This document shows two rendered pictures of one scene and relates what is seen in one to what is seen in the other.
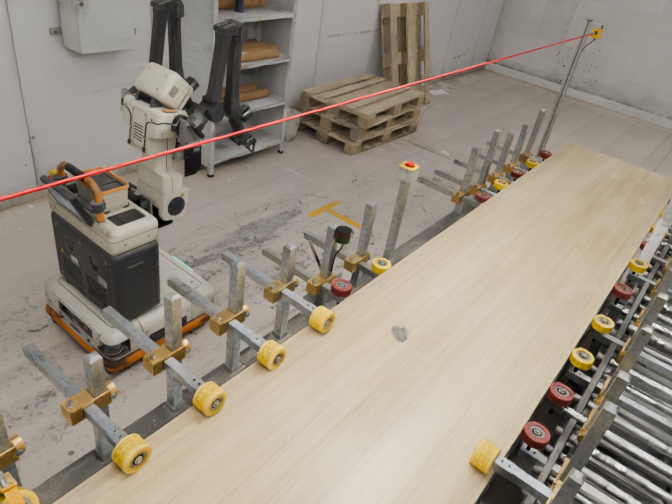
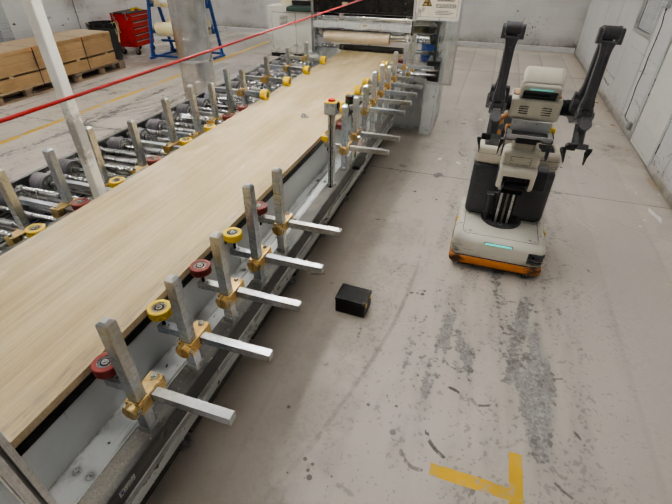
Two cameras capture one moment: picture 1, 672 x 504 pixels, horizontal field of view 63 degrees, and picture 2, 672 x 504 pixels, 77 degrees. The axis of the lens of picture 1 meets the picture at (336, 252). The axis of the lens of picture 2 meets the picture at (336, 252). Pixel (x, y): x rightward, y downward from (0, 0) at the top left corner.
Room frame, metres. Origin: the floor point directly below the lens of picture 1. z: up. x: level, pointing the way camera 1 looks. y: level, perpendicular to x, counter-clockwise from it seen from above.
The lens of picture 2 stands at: (4.58, -0.83, 1.91)
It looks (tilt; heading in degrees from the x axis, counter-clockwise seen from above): 36 degrees down; 165
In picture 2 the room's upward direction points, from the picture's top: 1 degrees clockwise
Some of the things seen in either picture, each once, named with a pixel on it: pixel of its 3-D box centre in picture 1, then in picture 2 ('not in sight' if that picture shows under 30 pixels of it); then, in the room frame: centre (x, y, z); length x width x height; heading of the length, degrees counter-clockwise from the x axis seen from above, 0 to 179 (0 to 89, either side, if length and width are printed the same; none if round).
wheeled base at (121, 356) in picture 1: (132, 299); (496, 232); (2.25, 1.04, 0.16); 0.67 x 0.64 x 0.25; 147
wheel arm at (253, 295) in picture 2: (484, 173); (248, 294); (3.29, -0.84, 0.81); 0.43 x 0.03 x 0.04; 57
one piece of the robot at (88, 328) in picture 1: (76, 318); not in sight; (1.97, 1.20, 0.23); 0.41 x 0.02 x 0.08; 57
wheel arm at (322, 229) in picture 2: (448, 192); (297, 225); (2.87, -0.57, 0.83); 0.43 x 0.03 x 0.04; 57
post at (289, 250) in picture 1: (284, 297); (364, 118); (1.60, 0.16, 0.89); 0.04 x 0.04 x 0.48; 57
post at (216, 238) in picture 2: (499, 167); (225, 285); (3.28, -0.92, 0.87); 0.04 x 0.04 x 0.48; 57
